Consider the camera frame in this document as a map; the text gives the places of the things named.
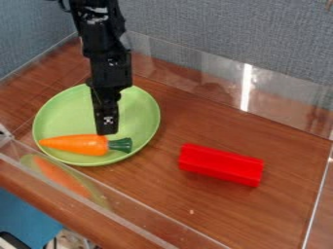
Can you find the clear acrylic enclosure wall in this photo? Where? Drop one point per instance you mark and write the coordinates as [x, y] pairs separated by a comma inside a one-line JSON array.
[[144, 203]]

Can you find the red rectangular block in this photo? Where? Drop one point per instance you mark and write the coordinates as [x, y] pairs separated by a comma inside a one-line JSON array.
[[216, 163]]

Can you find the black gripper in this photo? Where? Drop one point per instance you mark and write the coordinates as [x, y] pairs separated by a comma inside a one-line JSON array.
[[110, 78]]

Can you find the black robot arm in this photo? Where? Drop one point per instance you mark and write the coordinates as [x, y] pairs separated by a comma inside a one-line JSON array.
[[100, 25]]

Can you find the orange toy carrot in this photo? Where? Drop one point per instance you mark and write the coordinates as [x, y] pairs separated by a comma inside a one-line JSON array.
[[88, 144]]

